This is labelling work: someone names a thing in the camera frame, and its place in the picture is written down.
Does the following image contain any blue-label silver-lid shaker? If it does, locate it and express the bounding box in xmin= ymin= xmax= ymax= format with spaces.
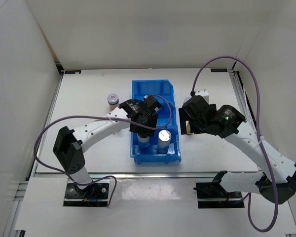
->
xmin=157 ymin=130 xmax=172 ymax=154
xmin=137 ymin=133 xmax=150 ymax=149

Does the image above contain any front aluminium rail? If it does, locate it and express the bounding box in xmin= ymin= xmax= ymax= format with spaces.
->
xmin=31 ymin=171 xmax=257 ymax=179

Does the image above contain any yellow-label brown bottle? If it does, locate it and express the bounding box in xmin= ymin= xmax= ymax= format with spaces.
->
xmin=184 ymin=121 xmax=192 ymax=135

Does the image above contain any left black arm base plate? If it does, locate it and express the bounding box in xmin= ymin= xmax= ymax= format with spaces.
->
xmin=63 ymin=179 xmax=110 ymax=207

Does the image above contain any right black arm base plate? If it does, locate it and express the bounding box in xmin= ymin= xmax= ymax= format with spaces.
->
xmin=193 ymin=183 xmax=245 ymax=209

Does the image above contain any left white-lid sauce jar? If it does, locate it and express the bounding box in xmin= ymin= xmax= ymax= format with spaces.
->
xmin=107 ymin=93 xmax=119 ymax=111

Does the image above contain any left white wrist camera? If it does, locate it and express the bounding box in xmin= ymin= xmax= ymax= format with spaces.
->
xmin=143 ymin=95 xmax=162 ymax=115

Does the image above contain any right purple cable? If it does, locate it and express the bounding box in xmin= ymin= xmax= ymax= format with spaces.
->
xmin=189 ymin=56 xmax=279 ymax=233

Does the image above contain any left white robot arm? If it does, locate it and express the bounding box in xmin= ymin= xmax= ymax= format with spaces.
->
xmin=53 ymin=96 xmax=162 ymax=198

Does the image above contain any blue three-compartment plastic bin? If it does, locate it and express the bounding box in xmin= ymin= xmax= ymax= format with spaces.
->
xmin=130 ymin=79 xmax=182 ymax=166

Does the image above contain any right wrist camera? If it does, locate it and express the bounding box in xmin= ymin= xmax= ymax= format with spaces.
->
xmin=182 ymin=89 xmax=209 ymax=117

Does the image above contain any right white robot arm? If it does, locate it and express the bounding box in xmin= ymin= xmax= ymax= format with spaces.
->
xmin=179 ymin=96 xmax=296 ymax=204

